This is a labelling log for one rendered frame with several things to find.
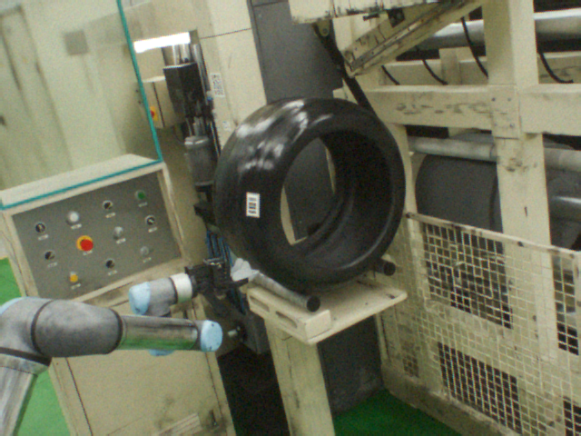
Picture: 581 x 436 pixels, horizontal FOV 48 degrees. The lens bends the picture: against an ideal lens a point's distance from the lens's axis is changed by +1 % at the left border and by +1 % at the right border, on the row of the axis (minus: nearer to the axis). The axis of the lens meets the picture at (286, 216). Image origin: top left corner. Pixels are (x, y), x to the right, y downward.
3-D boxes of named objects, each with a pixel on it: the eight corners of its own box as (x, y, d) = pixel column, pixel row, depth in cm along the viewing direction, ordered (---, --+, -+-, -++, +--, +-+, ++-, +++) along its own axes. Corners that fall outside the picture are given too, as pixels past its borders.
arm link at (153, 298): (130, 314, 168) (124, 283, 167) (170, 303, 173) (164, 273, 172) (139, 322, 161) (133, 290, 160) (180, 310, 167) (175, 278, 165)
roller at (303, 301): (247, 274, 209) (256, 264, 210) (255, 283, 211) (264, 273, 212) (305, 305, 179) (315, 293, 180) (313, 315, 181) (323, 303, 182)
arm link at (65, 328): (79, 300, 122) (227, 314, 164) (39, 297, 128) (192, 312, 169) (70, 362, 120) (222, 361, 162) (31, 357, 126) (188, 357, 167)
